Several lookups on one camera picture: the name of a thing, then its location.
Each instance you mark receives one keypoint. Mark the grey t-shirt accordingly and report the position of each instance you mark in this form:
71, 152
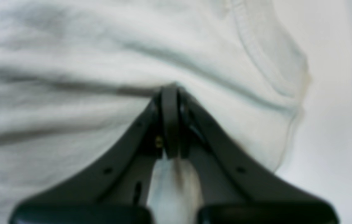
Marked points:
74, 74

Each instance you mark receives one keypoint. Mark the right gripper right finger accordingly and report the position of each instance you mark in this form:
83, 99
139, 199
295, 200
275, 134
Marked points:
235, 188

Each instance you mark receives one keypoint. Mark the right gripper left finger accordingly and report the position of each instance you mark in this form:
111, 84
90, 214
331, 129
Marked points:
114, 189

